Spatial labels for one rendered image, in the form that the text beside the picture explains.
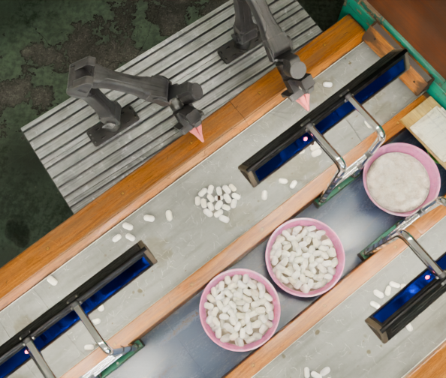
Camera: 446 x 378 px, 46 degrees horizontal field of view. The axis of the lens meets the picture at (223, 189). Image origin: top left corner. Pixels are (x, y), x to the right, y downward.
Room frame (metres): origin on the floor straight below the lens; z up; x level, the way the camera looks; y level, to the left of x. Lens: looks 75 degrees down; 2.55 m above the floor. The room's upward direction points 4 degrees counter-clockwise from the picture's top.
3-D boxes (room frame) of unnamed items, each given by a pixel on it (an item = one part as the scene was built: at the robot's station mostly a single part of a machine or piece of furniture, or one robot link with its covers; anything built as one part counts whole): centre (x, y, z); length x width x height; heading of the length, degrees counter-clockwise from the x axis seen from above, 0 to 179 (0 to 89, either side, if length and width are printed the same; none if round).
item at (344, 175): (0.54, -0.37, 0.90); 0.20 x 0.19 x 0.45; 124
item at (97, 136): (0.78, 0.40, 0.71); 0.20 x 0.07 x 0.08; 121
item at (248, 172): (0.61, -0.33, 1.08); 0.62 x 0.08 x 0.07; 124
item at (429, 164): (0.47, -0.62, 0.72); 0.27 x 0.27 x 0.10
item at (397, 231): (0.21, -0.59, 0.90); 0.20 x 0.19 x 0.45; 124
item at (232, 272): (0.07, -0.03, 0.72); 0.27 x 0.27 x 0.10
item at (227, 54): (1.09, -0.12, 0.71); 0.20 x 0.07 x 0.08; 121
